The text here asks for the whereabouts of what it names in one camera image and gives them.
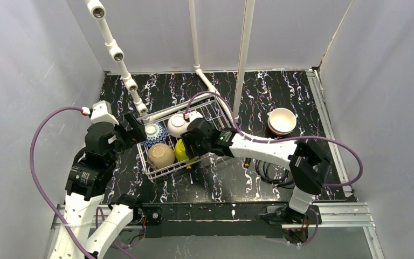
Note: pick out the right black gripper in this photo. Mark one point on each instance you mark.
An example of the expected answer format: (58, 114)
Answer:
(188, 143)

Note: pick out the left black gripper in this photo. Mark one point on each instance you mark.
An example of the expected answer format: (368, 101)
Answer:
(129, 133)

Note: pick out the red patterned blue bowl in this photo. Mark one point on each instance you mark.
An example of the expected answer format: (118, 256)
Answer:
(156, 133)

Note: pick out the yellow green bowl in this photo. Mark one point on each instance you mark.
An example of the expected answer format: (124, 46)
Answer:
(180, 153)

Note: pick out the grey white bowl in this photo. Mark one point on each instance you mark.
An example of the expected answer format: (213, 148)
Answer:
(177, 125)

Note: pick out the white bowl brown rim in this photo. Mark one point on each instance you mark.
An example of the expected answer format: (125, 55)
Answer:
(160, 156)

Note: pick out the cream white bowl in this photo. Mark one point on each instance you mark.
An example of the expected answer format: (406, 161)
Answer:
(281, 116)

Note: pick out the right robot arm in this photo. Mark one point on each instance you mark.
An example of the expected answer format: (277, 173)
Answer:
(305, 159)

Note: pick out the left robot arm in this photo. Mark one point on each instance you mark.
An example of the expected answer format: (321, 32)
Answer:
(85, 189)

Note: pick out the white vertical pole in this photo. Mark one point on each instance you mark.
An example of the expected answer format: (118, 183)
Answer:
(243, 53)

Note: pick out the yellow handled screwdriver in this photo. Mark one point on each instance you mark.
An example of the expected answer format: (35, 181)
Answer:
(190, 170)

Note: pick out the white wire dish rack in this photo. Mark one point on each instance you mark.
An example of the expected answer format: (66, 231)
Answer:
(212, 110)

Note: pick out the black orange handled screwdriver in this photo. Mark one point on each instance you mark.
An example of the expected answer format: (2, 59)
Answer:
(247, 162)

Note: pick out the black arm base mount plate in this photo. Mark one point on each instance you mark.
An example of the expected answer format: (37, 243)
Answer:
(222, 219)

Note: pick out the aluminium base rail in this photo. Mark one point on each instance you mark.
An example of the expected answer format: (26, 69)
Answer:
(343, 214)

